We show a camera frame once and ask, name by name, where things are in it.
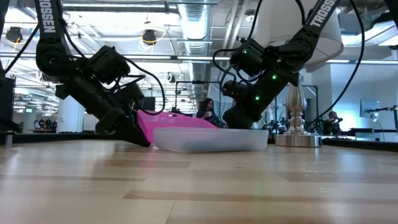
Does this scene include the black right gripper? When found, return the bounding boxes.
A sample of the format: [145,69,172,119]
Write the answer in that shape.
[222,73,299,130]

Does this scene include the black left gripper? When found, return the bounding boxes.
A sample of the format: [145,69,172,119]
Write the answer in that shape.
[55,77,152,146]

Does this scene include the clear plastic supply box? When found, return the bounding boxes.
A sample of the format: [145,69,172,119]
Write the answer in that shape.
[153,128,269,154]

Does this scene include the pink plastic box lid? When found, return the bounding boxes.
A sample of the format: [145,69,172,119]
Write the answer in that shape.
[136,109,218,146]

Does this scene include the person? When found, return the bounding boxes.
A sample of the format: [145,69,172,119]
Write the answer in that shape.
[195,97,220,128]
[322,111,343,135]

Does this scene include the black computer monitor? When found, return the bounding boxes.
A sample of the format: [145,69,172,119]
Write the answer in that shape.
[142,96,156,112]

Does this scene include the white shade silver table lamp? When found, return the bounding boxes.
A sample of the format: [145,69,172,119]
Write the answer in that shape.
[253,0,345,148]

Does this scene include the white building column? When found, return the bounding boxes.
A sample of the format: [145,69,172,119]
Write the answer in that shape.
[57,96,85,134]

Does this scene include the black ceiling device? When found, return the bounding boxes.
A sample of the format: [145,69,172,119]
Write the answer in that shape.
[141,29,157,46]
[5,26,24,44]

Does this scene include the black cabinet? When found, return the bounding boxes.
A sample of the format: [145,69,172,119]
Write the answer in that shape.
[0,77,16,131]

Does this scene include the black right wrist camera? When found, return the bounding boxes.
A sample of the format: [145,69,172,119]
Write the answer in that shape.
[221,80,247,98]

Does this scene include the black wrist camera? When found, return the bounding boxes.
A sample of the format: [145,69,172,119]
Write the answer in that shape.
[221,80,247,98]
[120,82,146,110]

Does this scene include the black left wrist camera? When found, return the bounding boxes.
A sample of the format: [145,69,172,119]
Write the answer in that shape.
[120,82,146,110]

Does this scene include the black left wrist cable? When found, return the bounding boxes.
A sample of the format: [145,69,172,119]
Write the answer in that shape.
[108,55,166,116]

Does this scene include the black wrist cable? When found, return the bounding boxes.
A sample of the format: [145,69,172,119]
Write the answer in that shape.
[212,48,239,96]
[108,55,166,116]

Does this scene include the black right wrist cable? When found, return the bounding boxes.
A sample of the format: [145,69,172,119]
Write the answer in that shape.
[212,48,239,96]

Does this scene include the black metal table frame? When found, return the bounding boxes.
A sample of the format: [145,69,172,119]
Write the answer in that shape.
[0,132,398,153]

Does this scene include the small silver post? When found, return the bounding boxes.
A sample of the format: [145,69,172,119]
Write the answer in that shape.
[4,130,14,149]

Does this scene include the wall mounted screen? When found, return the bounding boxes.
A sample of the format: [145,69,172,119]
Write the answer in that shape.
[359,98,381,119]

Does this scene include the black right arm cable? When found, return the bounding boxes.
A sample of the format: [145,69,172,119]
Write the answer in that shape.
[306,0,365,128]

